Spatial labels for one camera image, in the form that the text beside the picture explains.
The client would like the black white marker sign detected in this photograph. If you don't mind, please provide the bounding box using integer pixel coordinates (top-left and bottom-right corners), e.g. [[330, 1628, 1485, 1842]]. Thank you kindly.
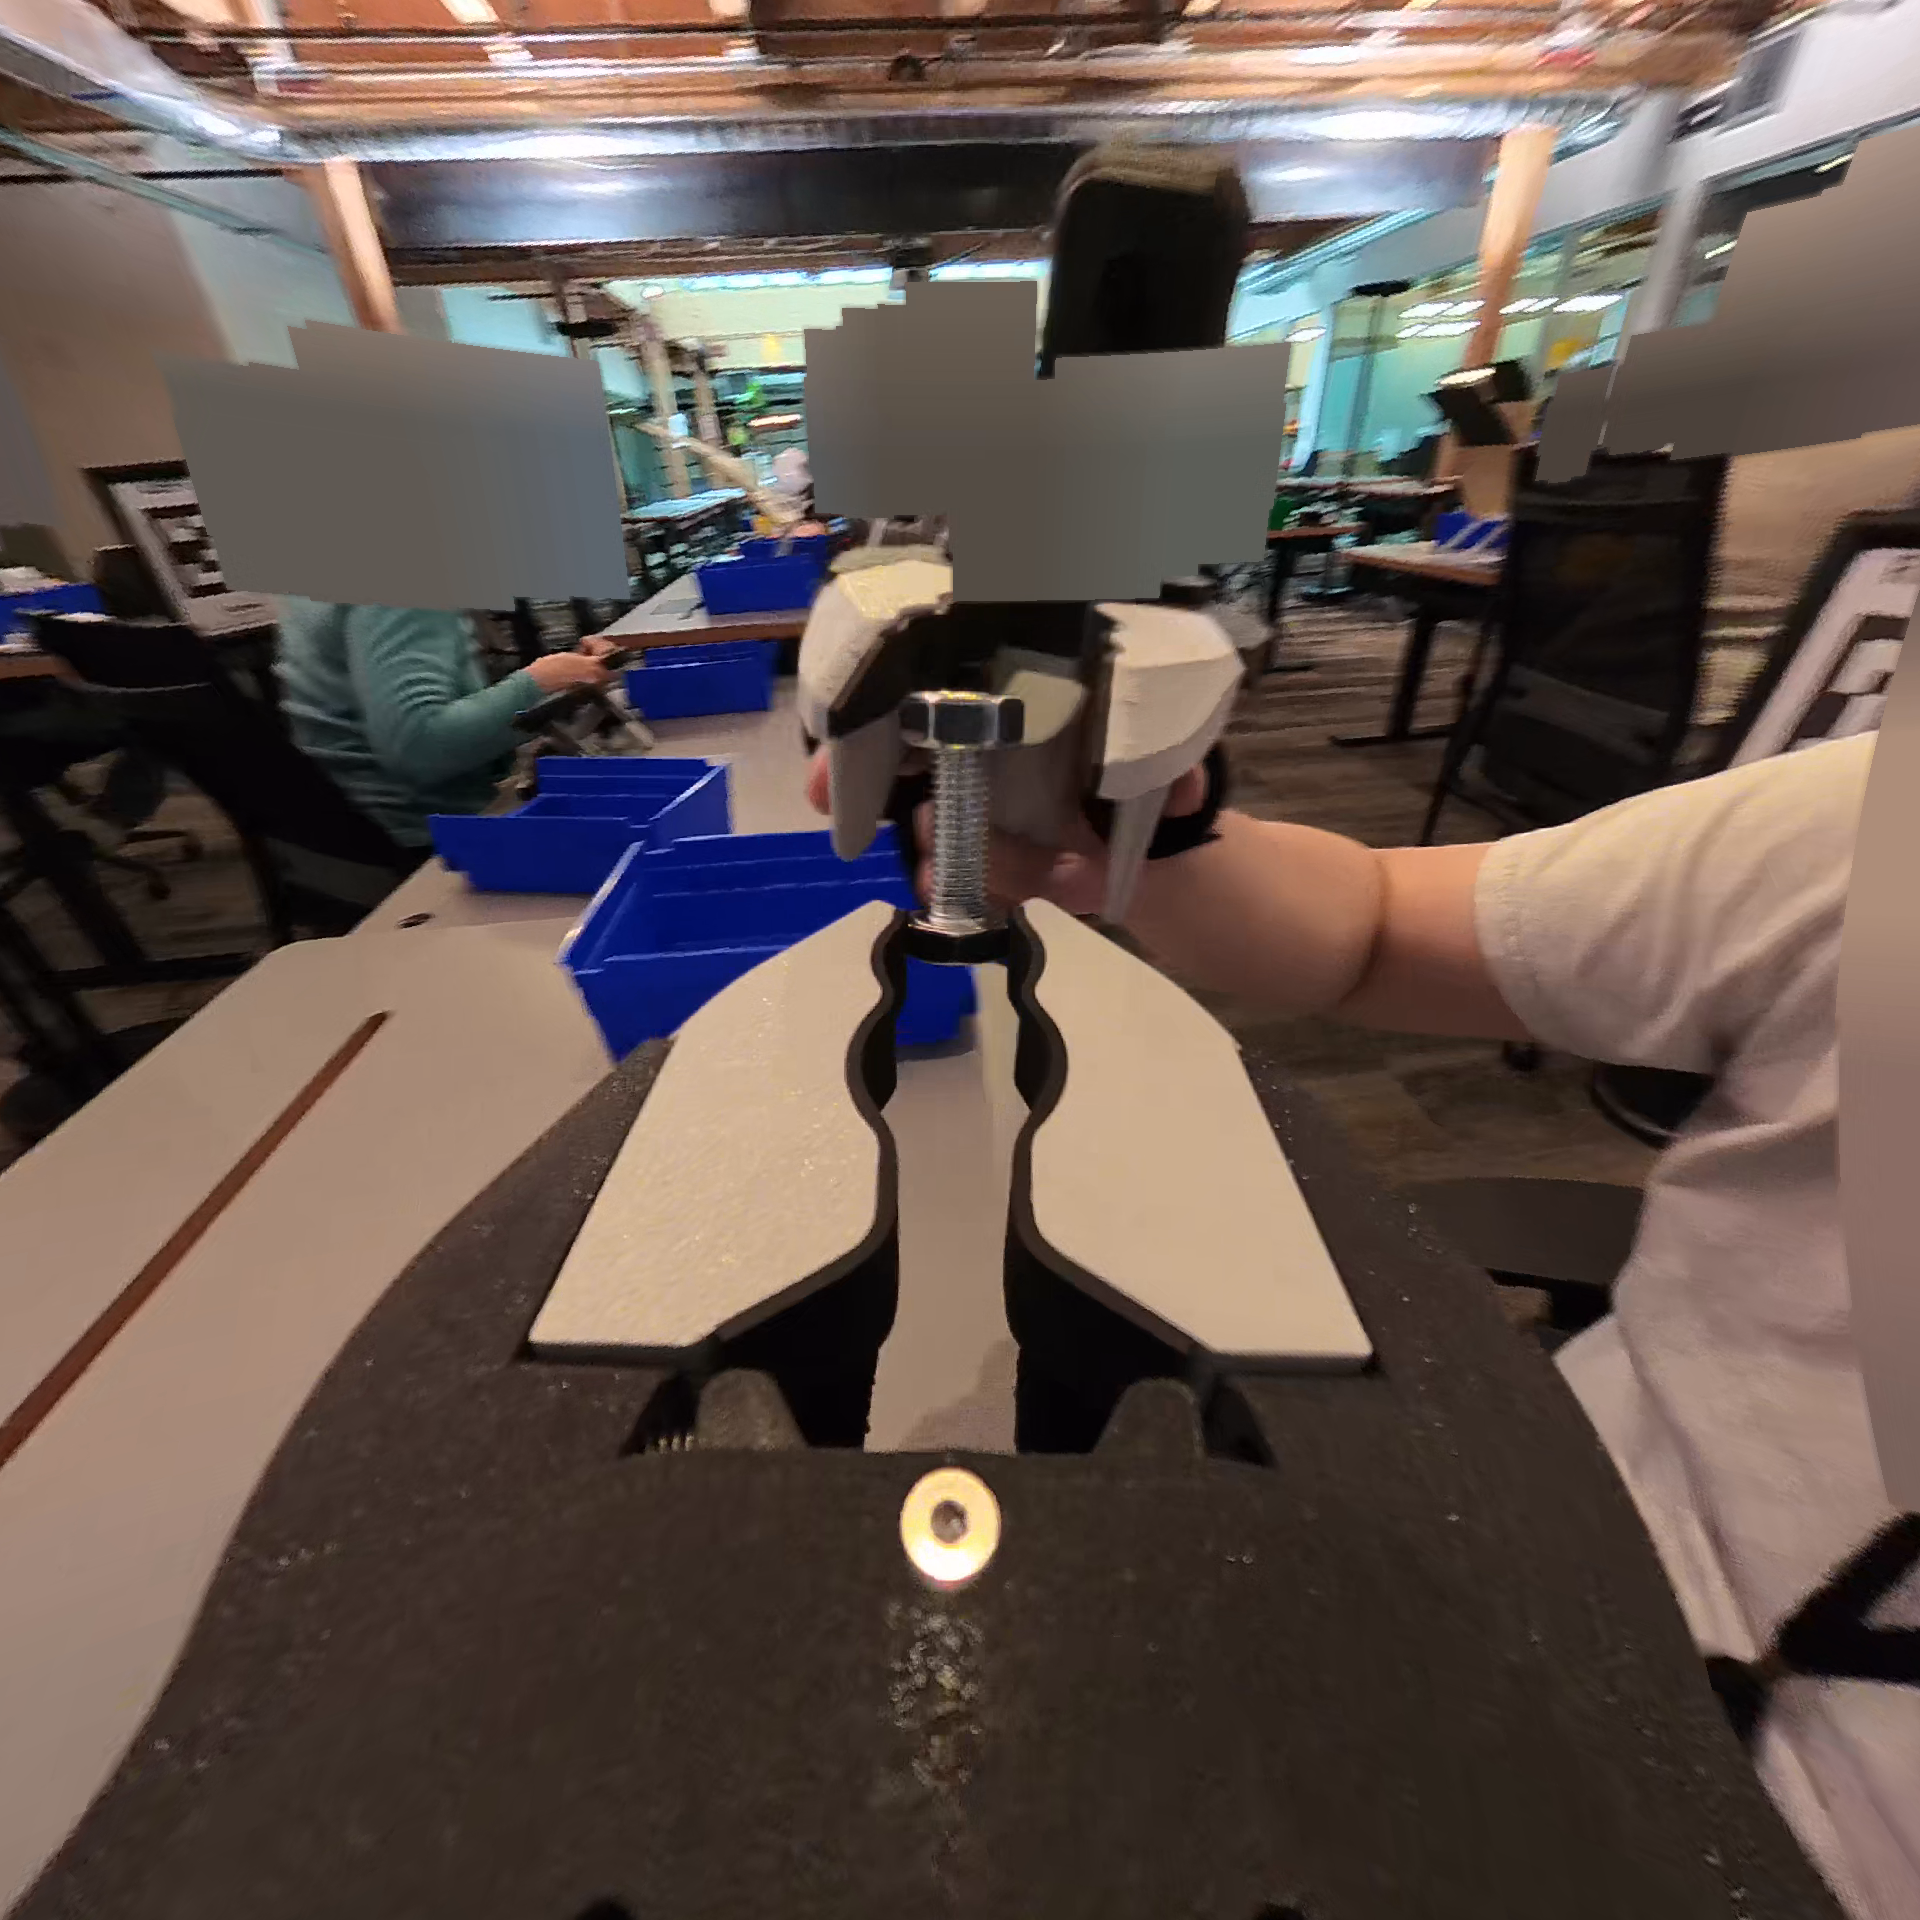
[[85, 460, 278, 638]]

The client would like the person's right hand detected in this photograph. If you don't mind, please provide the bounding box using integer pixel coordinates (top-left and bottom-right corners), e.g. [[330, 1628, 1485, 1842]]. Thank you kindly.
[[804, 736, 1235, 921]]

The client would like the black mesh chair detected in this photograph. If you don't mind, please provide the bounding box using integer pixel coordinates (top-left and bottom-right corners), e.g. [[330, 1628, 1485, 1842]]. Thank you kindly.
[[1426, 458, 1728, 848]]

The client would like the black shoulder strap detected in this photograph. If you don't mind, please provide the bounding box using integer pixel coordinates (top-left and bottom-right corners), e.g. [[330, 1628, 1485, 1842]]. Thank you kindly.
[[1704, 1515, 1920, 1742]]

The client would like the black desk chair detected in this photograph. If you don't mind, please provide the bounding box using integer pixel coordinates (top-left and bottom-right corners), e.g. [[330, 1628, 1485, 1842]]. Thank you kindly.
[[1411, 1171, 1645, 1338]]

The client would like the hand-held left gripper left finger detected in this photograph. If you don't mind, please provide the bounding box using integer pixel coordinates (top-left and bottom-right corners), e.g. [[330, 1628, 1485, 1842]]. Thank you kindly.
[[523, 903, 906, 1450]]

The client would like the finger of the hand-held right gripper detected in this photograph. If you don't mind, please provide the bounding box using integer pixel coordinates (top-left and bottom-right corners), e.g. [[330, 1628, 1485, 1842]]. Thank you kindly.
[[1080, 599, 1251, 926], [792, 554, 963, 867]]

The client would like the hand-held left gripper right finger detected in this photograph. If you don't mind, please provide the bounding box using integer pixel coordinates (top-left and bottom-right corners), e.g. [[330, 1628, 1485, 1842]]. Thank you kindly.
[[1004, 903, 1378, 1452]]

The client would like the silver hex nut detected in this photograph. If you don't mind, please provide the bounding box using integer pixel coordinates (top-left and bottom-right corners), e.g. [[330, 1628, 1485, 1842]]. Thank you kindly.
[[903, 916, 1024, 982]]

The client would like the silver hex bolt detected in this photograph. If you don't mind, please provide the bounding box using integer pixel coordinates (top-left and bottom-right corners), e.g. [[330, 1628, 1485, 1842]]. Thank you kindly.
[[898, 689, 1029, 934]]

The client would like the black office chair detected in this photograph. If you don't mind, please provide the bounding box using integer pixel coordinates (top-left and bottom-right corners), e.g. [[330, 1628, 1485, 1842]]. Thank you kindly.
[[32, 616, 422, 946]]

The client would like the person's right forearm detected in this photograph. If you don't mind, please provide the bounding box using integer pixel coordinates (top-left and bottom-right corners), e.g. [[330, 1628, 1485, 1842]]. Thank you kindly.
[[1127, 804, 1501, 1047]]

